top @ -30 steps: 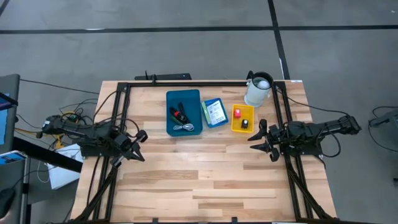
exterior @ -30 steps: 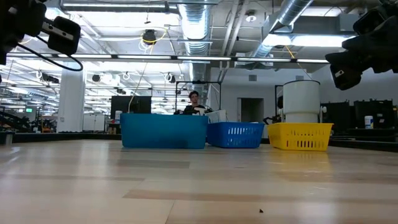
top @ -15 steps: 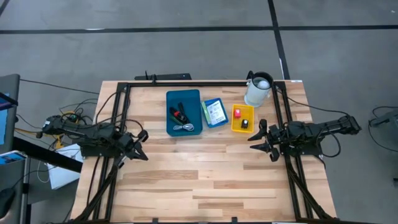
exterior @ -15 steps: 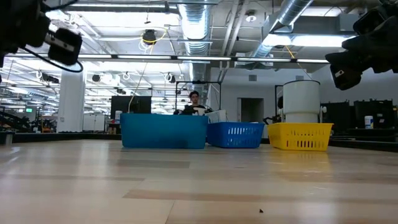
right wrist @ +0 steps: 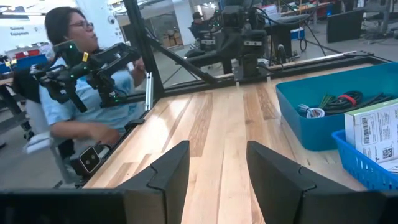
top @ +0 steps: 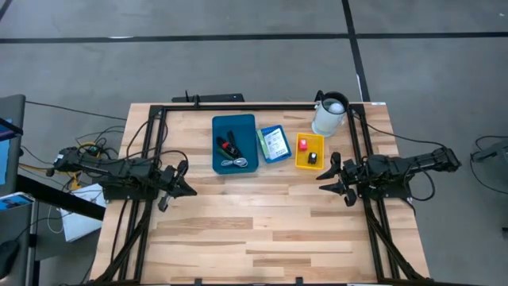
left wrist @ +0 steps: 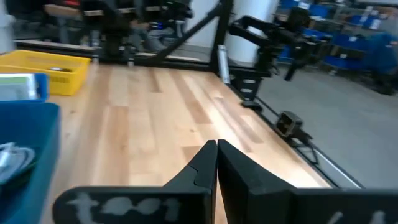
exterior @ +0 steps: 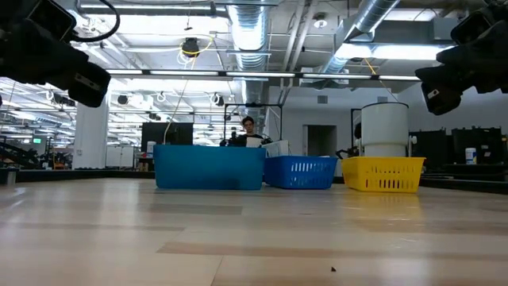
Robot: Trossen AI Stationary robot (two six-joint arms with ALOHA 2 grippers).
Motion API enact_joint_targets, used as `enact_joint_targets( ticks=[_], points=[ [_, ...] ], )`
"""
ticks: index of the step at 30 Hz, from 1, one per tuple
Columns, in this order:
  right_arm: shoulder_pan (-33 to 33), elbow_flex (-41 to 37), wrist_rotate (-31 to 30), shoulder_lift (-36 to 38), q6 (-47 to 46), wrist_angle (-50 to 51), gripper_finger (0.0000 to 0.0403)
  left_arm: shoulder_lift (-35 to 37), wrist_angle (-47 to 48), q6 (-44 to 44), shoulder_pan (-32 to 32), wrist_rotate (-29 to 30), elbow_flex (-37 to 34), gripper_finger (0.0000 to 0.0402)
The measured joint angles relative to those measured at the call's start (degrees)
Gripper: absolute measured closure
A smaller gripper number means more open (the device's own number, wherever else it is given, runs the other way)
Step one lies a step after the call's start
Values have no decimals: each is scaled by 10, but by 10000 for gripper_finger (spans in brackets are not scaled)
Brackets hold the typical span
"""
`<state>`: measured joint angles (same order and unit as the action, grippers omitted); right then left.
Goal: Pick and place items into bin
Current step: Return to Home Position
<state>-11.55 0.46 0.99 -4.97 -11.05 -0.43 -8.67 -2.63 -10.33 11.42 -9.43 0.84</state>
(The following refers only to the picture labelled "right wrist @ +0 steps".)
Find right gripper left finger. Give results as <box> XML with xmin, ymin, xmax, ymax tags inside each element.
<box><xmin>116</xmin><ymin>139</ymin><xmax>191</xmax><ymax>224</ymax></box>

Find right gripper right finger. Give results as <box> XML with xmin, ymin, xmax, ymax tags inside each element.
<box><xmin>246</xmin><ymin>140</ymin><xmax>386</xmax><ymax>224</ymax></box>

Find lavender braided cable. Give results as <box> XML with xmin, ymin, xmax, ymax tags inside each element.
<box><xmin>297</xmin><ymin>103</ymin><xmax>326</xmax><ymax>119</ymax></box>

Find green black braided cable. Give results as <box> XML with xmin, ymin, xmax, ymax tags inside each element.
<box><xmin>318</xmin><ymin>93</ymin><xmax>338</xmax><ymax>110</ymax></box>

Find white box with green edge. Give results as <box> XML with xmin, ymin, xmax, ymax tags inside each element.
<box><xmin>343</xmin><ymin>98</ymin><xmax>398</xmax><ymax>164</ymax></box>

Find black cable with red tie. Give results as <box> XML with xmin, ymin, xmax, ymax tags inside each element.
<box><xmin>323</xmin><ymin>90</ymin><xmax>364</xmax><ymax>116</ymax></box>

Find black power cable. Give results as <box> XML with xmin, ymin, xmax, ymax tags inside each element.
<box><xmin>357</xmin><ymin>92</ymin><xmax>394</xmax><ymax>110</ymax></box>

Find large teal plastic bin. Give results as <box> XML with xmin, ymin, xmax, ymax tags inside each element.
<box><xmin>275</xmin><ymin>62</ymin><xmax>398</xmax><ymax>152</ymax></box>

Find blue storage bin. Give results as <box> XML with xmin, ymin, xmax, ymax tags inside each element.
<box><xmin>12</xmin><ymin>54</ymin><xmax>50</xmax><ymax>72</ymax></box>

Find red storage bin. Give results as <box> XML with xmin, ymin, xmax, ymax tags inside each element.
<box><xmin>14</xmin><ymin>49</ymin><xmax>42</xmax><ymax>60</ymax></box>

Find person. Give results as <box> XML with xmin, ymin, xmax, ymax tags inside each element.
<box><xmin>39</xmin><ymin>6</ymin><xmax>147</xmax><ymax>162</ymax></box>
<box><xmin>188</xmin><ymin>11</ymin><xmax>208</xmax><ymax>40</ymax></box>

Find cardboard boxes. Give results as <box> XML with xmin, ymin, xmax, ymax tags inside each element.
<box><xmin>162</xmin><ymin>29</ymin><xmax>184</xmax><ymax>49</ymax></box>

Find person's hand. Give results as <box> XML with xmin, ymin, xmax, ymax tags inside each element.
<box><xmin>132</xmin><ymin>57</ymin><xmax>147</xmax><ymax>88</ymax></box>
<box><xmin>88</xmin><ymin>123</ymin><xmax>121</xmax><ymax>147</ymax></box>

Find small blue plastic basket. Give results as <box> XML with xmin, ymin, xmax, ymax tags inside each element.
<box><xmin>331</xmin><ymin>129</ymin><xmax>398</xmax><ymax>192</ymax></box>

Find blue box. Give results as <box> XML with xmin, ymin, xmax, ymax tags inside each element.
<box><xmin>290</xmin><ymin>27</ymin><xmax>306</xmax><ymax>41</ymax></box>

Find black computer monitor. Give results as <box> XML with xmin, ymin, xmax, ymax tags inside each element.
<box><xmin>325</xmin><ymin>8</ymin><xmax>367</xmax><ymax>44</ymax></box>

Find black chair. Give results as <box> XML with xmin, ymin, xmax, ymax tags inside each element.
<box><xmin>11</xmin><ymin>70</ymin><xmax>43</xmax><ymax>105</ymax></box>

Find white equipment sign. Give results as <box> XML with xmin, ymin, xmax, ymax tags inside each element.
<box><xmin>0</xmin><ymin>20</ymin><xmax>47</xmax><ymax>54</ymax></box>

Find black aluminium table frame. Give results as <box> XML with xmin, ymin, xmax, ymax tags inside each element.
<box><xmin>83</xmin><ymin>0</ymin><xmax>392</xmax><ymax>189</ymax></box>

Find silver metal bracket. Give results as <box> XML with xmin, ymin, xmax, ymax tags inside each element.
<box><xmin>144</xmin><ymin>71</ymin><xmax>154</xmax><ymax>112</ymax></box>

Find black table-level camera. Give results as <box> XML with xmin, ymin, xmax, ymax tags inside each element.
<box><xmin>68</xmin><ymin>144</ymin><xmax>110</xmax><ymax>180</ymax></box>

